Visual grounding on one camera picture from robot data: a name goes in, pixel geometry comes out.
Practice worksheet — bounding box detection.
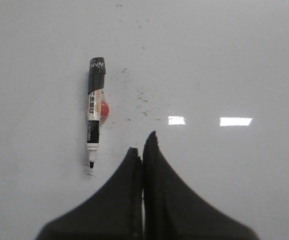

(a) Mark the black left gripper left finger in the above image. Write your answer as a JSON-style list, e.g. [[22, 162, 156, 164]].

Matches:
[[36, 148, 143, 240]]

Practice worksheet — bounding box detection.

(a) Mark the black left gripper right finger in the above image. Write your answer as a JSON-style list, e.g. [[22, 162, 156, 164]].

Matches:
[[143, 131, 259, 240]]

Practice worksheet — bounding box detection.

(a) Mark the white whiteboard with aluminium frame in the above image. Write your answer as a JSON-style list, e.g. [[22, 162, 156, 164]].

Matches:
[[0, 0, 289, 240]]

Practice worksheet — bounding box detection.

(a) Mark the black white whiteboard marker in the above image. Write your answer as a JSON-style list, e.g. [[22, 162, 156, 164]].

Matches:
[[86, 57, 107, 169]]

